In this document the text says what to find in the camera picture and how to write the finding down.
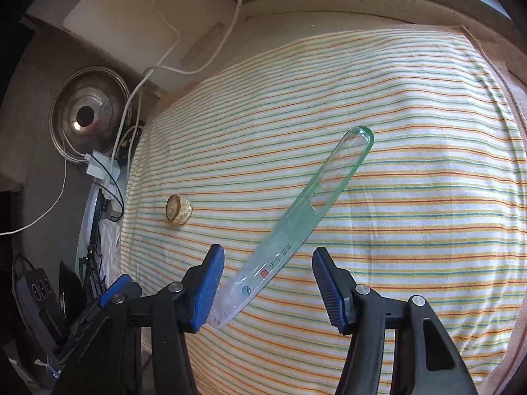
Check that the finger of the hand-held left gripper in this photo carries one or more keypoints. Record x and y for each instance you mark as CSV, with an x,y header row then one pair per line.
x,y
117,284

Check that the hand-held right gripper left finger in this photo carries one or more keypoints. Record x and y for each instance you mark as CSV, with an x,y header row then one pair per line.
x,y
210,284

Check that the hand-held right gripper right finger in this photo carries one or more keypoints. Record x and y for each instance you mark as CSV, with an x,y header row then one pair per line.
x,y
329,292

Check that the clear glass test tube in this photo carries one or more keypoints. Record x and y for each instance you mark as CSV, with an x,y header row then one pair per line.
x,y
313,201

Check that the small cork stopper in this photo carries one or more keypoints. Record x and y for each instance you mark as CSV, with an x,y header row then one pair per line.
x,y
179,210

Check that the black power strip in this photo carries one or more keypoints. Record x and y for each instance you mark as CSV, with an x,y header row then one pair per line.
x,y
35,296

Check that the white power strip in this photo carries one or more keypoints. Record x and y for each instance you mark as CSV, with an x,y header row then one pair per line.
x,y
109,189

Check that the white USB charger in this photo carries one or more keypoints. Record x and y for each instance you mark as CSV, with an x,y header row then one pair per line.
x,y
96,163

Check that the black flat object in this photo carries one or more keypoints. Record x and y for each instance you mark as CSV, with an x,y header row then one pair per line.
x,y
129,144

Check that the striped cloth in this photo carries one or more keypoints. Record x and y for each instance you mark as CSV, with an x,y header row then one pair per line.
x,y
411,173

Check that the metal pot lid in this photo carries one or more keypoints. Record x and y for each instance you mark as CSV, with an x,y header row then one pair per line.
x,y
99,103

